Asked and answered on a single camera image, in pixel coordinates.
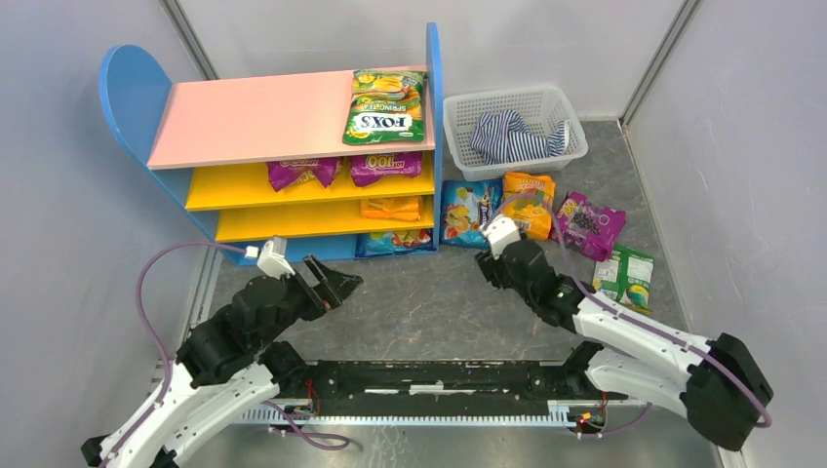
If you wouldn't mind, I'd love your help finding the blue Blendy candy bag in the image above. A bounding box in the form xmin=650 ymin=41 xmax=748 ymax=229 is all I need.
xmin=439 ymin=178 xmax=503 ymax=250

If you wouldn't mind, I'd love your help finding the purple 100 candy bag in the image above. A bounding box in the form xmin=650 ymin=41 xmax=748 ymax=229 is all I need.
xmin=266 ymin=157 xmax=342 ymax=191

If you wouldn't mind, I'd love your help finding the green Fox's candy bag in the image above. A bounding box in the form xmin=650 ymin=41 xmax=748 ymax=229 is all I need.
xmin=342 ymin=69 xmax=427 ymax=145

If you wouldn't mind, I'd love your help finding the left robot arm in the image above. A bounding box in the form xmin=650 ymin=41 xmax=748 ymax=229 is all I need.
xmin=81 ymin=255 xmax=363 ymax=467

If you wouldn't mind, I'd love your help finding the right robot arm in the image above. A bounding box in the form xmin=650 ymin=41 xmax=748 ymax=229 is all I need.
xmin=475 ymin=239 xmax=774 ymax=451

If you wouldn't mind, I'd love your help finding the orange mango candy bag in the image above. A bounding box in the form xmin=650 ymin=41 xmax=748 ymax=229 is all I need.
xmin=501 ymin=172 xmax=556 ymax=241

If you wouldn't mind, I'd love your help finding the purple grape candy bag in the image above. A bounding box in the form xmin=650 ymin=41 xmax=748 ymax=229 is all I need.
xmin=550 ymin=191 xmax=626 ymax=261

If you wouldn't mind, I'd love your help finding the blue Blendy bag on shelf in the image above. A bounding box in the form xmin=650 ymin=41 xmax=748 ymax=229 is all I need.
xmin=355 ymin=228 xmax=436 ymax=258

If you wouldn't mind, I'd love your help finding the orange candy bag on shelf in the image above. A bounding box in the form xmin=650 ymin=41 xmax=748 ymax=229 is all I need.
xmin=360 ymin=195 xmax=424 ymax=221

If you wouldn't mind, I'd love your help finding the green candy bag face down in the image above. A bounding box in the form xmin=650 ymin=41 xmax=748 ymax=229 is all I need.
xmin=592 ymin=245 xmax=654 ymax=314

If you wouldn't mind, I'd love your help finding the purple 100 bag on shelf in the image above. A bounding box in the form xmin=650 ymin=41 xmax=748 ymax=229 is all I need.
xmin=349 ymin=151 xmax=422 ymax=187

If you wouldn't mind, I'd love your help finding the blue pink yellow shelf unit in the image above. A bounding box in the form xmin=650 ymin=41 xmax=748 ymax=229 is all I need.
xmin=98 ymin=23 xmax=444 ymax=261

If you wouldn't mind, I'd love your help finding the blue white striped cloth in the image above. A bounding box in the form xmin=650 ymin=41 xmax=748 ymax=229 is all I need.
xmin=470 ymin=110 xmax=572 ymax=165

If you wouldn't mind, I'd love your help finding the white plastic mesh basket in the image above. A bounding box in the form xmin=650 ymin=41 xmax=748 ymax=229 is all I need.
xmin=443 ymin=84 xmax=588 ymax=180

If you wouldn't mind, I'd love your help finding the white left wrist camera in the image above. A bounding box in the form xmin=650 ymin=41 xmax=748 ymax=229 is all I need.
xmin=244 ymin=236 xmax=295 ymax=279

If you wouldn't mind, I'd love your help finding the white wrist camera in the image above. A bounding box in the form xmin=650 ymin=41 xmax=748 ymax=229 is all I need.
xmin=482 ymin=214 xmax=521 ymax=259
xmin=244 ymin=236 xmax=295 ymax=279

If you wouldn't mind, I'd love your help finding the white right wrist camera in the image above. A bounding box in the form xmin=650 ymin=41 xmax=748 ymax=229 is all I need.
xmin=482 ymin=214 xmax=521 ymax=259

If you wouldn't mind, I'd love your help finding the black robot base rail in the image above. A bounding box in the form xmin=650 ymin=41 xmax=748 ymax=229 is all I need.
xmin=225 ymin=359 xmax=638 ymax=428

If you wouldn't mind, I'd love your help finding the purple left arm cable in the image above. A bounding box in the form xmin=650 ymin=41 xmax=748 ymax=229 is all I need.
xmin=97 ymin=242 xmax=353 ymax=468

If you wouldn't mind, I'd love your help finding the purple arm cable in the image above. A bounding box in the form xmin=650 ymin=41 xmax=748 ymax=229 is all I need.
xmin=481 ymin=192 xmax=773 ymax=441
xmin=97 ymin=242 xmax=353 ymax=468

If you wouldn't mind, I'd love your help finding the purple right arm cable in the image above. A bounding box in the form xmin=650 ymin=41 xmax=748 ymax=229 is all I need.
xmin=481 ymin=192 xmax=773 ymax=441

